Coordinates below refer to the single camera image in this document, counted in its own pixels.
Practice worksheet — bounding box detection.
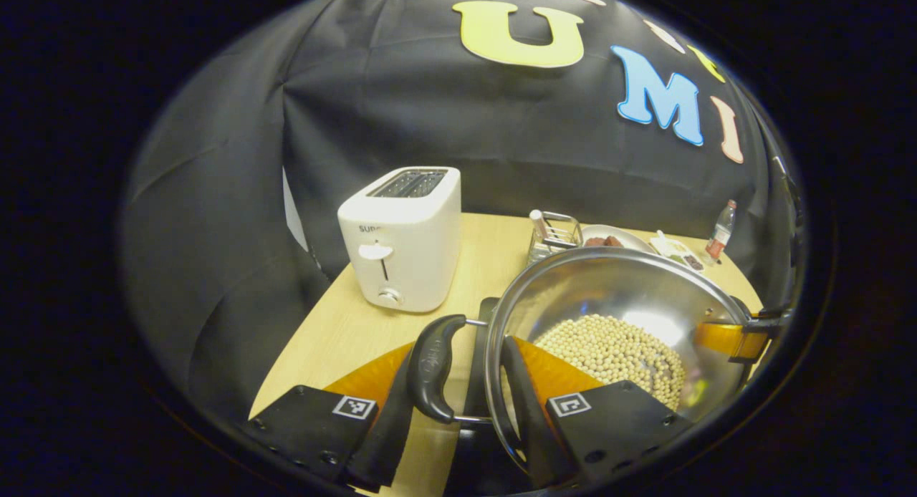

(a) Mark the white oval meat plate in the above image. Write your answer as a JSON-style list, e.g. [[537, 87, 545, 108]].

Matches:
[[580, 225, 656, 256]]

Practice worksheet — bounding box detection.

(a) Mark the white divided bean dish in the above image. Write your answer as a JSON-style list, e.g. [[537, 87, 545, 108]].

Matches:
[[648, 231, 706, 272]]

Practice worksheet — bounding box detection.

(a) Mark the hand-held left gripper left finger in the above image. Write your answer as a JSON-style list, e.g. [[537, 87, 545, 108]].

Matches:
[[247, 342, 423, 492]]

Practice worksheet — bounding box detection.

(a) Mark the stainless steel pot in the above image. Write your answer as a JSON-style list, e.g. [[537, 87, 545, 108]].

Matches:
[[407, 246, 753, 483]]

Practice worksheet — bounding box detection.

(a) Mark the pile of yellow soybeans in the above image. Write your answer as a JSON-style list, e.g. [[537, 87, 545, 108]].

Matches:
[[534, 314, 687, 412]]

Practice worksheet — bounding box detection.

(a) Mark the clear plastic water bottle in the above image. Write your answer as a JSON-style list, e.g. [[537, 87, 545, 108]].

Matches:
[[706, 200, 737, 261]]

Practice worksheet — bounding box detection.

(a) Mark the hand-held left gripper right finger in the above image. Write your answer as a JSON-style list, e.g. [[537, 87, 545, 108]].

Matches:
[[501, 336, 694, 488]]

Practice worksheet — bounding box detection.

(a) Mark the black backdrop cloth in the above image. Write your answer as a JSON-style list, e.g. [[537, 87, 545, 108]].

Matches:
[[122, 0, 803, 426]]

